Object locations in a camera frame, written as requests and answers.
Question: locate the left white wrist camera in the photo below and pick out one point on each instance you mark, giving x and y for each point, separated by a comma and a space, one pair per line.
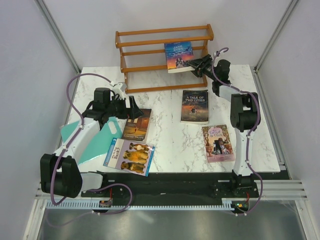
119, 87

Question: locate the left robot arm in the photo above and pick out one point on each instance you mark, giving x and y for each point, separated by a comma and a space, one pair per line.
60, 174

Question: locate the Jane Eyre blue book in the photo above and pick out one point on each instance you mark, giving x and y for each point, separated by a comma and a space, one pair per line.
177, 54

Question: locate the wooden three-tier shelf rack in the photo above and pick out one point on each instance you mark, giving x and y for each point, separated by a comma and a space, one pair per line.
144, 51

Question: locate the Taming of the Shrew book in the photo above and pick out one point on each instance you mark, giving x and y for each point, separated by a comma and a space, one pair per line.
217, 143

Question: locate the A Tale of Two Cities book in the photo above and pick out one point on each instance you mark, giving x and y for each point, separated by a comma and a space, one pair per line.
195, 107

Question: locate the teal plastic file folder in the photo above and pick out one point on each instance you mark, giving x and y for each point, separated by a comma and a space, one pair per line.
92, 141

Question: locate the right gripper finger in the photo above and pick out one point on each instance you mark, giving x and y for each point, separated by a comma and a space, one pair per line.
196, 66
197, 61

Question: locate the Kate DiCamillo dark book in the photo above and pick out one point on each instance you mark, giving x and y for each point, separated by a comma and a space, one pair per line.
137, 129

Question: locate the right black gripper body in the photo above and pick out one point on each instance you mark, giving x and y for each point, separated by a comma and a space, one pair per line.
207, 68

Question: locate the Why Do Dogs Bark book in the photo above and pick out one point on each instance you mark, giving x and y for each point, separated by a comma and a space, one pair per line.
130, 156

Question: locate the light blue cable duct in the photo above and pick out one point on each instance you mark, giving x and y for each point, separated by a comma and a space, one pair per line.
95, 204

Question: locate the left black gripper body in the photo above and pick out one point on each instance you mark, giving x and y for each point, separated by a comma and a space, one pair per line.
118, 108

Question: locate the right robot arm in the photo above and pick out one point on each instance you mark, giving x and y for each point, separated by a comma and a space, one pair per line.
245, 116

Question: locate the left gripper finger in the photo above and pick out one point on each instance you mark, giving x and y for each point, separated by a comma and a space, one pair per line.
134, 113
133, 104

